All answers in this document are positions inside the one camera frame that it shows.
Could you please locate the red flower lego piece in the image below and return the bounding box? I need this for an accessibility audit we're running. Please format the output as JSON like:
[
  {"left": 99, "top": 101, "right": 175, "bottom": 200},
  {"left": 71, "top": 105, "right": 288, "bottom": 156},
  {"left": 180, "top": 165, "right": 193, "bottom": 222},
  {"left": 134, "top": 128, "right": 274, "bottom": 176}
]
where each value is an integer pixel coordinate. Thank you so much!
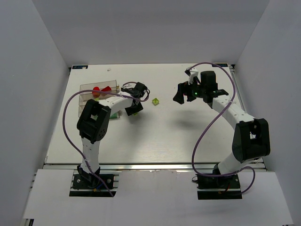
[{"left": 92, "top": 86, "right": 101, "bottom": 98}]

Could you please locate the small red square lego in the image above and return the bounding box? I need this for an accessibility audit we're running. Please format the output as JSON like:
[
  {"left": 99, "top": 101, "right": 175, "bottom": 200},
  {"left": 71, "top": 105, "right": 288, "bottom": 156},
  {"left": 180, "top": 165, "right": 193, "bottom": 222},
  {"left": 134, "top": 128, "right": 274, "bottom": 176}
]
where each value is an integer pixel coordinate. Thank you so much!
[{"left": 101, "top": 86, "right": 112, "bottom": 92}]

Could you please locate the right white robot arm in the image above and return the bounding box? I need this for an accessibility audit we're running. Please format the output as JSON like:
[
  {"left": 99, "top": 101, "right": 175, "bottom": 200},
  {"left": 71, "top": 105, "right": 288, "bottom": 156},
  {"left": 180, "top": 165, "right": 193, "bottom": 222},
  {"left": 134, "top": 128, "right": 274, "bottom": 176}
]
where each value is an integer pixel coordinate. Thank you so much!
[{"left": 173, "top": 68, "right": 270, "bottom": 178}]

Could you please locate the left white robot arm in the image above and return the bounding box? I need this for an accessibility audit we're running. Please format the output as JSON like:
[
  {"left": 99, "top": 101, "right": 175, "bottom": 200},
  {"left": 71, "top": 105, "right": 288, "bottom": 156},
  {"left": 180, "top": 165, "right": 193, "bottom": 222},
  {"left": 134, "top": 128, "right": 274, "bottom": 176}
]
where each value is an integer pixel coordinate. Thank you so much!
[{"left": 77, "top": 82, "right": 150, "bottom": 184}]

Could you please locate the lime square lego brick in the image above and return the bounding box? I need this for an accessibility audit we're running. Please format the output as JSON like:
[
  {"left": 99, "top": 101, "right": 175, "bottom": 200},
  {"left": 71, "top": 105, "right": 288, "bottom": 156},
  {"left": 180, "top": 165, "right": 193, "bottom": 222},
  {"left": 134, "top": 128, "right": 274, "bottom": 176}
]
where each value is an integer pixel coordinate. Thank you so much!
[{"left": 152, "top": 98, "right": 159, "bottom": 105}]

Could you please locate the right blue corner label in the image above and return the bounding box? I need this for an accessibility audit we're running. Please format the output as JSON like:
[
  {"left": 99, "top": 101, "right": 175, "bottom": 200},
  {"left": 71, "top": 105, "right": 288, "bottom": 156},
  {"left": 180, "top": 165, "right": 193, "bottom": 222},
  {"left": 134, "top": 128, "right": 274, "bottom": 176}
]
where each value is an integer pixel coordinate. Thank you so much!
[{"left": 212, "top": 63, "right": 228, "bottom": 67}]

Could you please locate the blue corner label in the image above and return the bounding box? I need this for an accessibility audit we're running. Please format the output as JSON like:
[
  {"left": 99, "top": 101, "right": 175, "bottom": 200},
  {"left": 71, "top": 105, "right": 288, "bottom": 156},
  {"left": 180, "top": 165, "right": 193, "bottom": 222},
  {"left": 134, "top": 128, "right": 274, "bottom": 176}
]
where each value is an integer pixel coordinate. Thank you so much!
[
  {"left": 71, "top": 65, "right": 88, "bottom": 70},
  {"left": 212, "top": 63, "right": 228, "bottom": 67}
]

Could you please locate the clear three-slot container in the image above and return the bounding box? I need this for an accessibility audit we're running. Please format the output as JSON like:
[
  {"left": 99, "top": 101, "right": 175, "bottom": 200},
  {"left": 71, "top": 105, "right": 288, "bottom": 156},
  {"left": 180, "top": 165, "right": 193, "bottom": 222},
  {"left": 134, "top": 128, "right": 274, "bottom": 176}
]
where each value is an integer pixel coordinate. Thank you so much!
[{"left": 78, "top": 80, "right": 119, "bottom": 117}]

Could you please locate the left blue corner label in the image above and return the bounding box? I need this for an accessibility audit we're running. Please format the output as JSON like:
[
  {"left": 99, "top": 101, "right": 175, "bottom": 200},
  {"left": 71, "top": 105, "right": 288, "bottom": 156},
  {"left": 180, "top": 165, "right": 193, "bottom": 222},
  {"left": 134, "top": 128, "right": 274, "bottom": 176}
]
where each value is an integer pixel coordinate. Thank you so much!
[{"left": 71, "top": 65, "right": 88, "bottom": 70}]

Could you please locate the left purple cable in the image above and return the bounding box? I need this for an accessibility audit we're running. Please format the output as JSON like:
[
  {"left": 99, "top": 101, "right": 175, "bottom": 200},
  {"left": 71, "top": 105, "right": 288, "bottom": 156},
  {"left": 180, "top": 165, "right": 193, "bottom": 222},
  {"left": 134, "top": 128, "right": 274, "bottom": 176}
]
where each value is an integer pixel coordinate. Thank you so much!
[{"left": 62, "top": 81, "right": 149, "bottom": 197}]

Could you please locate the purple cable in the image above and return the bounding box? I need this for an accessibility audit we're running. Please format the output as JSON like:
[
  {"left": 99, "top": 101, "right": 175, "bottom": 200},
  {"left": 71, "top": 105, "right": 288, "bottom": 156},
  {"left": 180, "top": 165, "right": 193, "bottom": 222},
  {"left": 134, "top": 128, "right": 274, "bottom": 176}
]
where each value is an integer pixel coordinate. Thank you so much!
[
  {"left": 185, "top": 62, "right": 256, "bottom": 195},
  {"left": 62, "top": 81, "right": 149, "bottom": 197}
]

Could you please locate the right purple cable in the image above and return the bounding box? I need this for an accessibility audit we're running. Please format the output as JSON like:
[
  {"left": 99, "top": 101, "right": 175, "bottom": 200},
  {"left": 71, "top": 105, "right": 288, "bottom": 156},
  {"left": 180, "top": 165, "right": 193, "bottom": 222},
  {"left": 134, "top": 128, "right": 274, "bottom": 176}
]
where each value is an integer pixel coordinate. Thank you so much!
[{"left": 185, "top": 62, "right": 256, "bottom": 195}]

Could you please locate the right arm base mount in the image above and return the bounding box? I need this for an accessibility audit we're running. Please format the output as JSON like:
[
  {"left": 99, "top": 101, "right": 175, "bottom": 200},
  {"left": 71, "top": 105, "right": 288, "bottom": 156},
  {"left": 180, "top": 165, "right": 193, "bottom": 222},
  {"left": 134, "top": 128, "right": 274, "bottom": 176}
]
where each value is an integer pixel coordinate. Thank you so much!
[{"left": 192, "top": 175, "right": 242, "bottom": 200}]

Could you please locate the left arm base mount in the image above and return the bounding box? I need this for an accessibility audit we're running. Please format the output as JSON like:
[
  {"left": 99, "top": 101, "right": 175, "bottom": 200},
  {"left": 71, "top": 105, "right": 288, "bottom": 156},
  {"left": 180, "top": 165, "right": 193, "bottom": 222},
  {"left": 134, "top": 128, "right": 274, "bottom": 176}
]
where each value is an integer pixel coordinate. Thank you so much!
[{"left": 69, "top": 172, "right": 119, "bottom": 197}]

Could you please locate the aluminium table frame rail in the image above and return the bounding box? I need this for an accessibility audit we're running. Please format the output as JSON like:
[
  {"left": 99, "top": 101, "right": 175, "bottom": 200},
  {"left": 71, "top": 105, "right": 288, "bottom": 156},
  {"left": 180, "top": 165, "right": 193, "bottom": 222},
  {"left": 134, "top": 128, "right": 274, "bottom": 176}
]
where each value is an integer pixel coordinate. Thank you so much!
[{"left": 43, "top": 160, "right": 267, "bottom": 172}]

